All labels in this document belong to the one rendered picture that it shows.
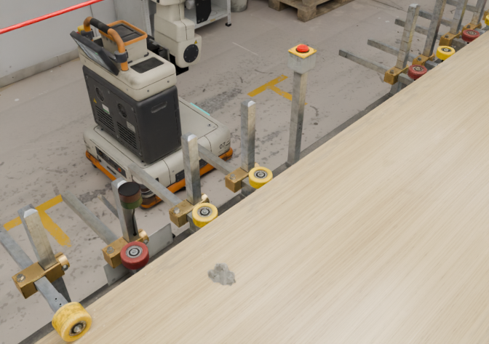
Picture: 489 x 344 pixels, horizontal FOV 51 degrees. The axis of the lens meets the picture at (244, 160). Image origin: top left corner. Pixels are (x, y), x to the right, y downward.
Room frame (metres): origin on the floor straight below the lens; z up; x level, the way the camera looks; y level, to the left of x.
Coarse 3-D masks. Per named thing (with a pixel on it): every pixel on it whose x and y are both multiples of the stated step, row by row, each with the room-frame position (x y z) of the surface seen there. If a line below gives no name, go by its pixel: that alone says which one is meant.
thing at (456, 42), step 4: (396, 20) 2.61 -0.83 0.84; (400, 20) 2.59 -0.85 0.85; (404, 20) 2.59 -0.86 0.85; (396, 24) 2.61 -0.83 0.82; (400, 24) 2.59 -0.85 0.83; (404, 24) 2.58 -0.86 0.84; (416, 24) 2.55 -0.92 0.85; (416, 28) 2.52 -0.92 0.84; (420, 28) 2.51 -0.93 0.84; (424, 28) 2.50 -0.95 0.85; (428, 28) 2.50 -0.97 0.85; (420, 32) 2.50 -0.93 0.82; (424, 32) 2.49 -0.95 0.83; (440, 32) 2.46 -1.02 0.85; (440, 36) 2.42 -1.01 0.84; (456, 40) 2.37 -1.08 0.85; (460, 40) 2.37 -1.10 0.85; (452, 44) 2.37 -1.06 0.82; (456, 44) 2.36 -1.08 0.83; (460, 44) 2.34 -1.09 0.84; (464, 44) 2.33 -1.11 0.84
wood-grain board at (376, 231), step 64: (448, 64) 2.03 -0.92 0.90; (384, 128) 1.55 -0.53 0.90; (448, 128) 1.55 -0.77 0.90; (256, 192) 1.20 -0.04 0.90; (320, 192) 1.20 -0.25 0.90; (384, 192) 1.20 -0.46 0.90; (448, 192) 1.20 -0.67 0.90; (192, 256) 0.93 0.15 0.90; (256, 256) 0.93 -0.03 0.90; (320, 256) 0.93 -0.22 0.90; (384, 256) 0.93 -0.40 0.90; (448, 256) 0.93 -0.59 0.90; (128, 320) 0.73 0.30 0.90; (192, 320) 0.73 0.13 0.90; (256, 320) 0.73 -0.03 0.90; (320, 320) 0.73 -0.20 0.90; (384, 320) 0.73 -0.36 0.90; (448, 320) 0.73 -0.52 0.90
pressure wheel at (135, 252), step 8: (128, 248) 0.96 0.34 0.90; (136, 248) 0.96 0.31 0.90; (144, 248) 0.96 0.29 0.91; (120, 256) 0.93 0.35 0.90; (128, 256) 0.93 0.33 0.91; (136, 256) 0.93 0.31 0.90; (144, 256) 0.93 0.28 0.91; (128, 264) 0.91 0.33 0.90; (136, 264) 0.91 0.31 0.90; (144, 264) 0.92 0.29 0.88
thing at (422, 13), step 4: (420, 12) 2.78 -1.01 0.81; (424, 12) 2.77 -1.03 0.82; (428, 12) 2.77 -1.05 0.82; (420, 16) 2.78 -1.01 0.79; (424, 16) 2.76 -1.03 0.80; (428, 16) 2.75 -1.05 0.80; (444, 20) 2.68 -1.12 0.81; (448, 20) 2.66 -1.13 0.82; (452, 20) 2.66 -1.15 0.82; (444, 24) 2.67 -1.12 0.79; (448, 24) 2.65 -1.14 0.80; (464, 24) 2.62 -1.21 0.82; (460, 28) 2.60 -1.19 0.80; (476, 28) 2.56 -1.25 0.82; (480, 32) 2.52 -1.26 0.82; (484, 32) 2.52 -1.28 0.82
